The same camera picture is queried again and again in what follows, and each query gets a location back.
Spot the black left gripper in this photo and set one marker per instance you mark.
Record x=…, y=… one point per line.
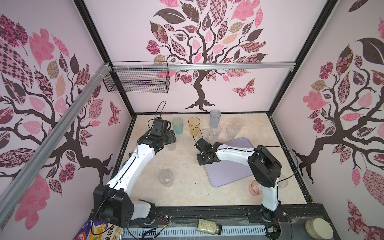
x=171, y=137

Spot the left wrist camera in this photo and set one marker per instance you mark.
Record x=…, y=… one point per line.
x=160, y=127

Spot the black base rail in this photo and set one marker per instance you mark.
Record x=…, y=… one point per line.
x=183, y=215

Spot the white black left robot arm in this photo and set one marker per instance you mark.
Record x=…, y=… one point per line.
x=112, y=203

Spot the clear cup near left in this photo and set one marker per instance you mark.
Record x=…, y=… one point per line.
x=166, y=178

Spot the snack bag colourful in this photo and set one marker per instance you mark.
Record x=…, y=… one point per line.
x=99, y=230

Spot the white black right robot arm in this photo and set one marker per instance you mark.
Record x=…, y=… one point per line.
x=264, y=166

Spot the lavender plastic tray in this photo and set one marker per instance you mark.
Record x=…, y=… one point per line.
x=226, y=172

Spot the aluminium rail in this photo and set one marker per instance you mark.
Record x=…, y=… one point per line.
x=221, y=66
x=23, y=180

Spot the blue grey tall cup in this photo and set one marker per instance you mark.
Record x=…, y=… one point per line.
x=215, y=116

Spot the clear glass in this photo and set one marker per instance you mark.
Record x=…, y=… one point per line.
x=231, y=132
x=171, y=147
x=239, y=123
x=216, y=132
x=204, y=134

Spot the clear cup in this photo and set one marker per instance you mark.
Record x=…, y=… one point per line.
x=283, y=182
x=166, y=178

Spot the yellow transparent plastic cup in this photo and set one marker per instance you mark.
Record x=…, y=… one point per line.
x=194, y=124

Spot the white vented cable duct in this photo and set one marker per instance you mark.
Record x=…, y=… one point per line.
x=190, y=232

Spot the grain filled bottle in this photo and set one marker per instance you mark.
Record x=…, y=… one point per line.
x=209, y=227

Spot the clear cup near right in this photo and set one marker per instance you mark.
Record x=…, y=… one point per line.
x=283, y=182

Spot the aluminium rail back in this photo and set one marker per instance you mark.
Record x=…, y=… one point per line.
x=221, y=66

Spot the teal green plastic cup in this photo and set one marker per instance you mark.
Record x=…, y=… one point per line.
x=178, y=125

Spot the round white lid container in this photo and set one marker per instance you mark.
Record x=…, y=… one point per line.
x=319, y=229

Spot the aluminium rail left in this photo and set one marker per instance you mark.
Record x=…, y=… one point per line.
x=23, y=180

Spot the pink transparent cup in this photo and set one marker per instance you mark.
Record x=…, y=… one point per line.
x=255, y=189

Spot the black wire basket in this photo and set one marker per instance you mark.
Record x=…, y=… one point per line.
x=138, y=77

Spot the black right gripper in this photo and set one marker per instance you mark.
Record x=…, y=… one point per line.
x=200, y=162

